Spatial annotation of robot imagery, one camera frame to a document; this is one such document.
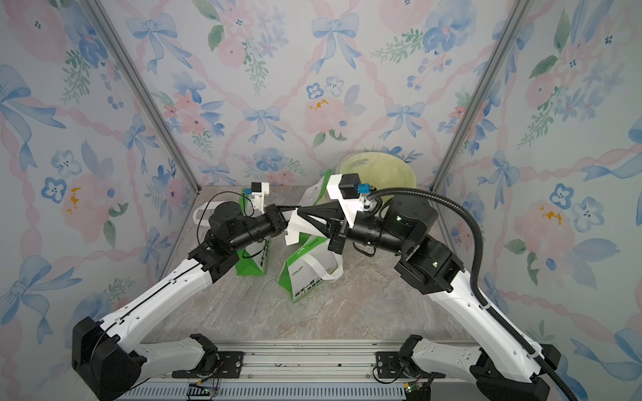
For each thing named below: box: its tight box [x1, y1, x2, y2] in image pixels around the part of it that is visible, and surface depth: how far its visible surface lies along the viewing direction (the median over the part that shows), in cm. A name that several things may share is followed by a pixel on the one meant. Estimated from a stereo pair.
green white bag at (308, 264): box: [277, 232, 344, 304], surface depth 73 cm
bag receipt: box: [285, 207, 327, 246], surface depth 52 cm
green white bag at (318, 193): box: [299, 168, 332, 207], surface depth 95 cm
